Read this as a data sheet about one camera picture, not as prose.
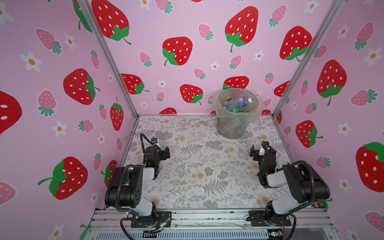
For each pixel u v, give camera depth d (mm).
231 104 958
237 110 907
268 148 778
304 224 731
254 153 852
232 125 938
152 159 731
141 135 735
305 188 452
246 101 971
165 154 881
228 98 982
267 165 687
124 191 452
